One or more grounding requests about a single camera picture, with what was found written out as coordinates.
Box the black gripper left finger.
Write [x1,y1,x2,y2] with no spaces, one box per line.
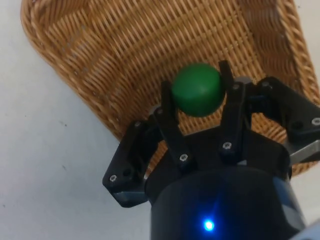
[101,79,198,209]

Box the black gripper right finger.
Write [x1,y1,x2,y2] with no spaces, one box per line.
[217,59,320,166]

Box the green ball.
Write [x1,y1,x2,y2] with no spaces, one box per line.
[171,62,227,118]

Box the wicker basket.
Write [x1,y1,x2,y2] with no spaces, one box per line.
[19,0,320,179]

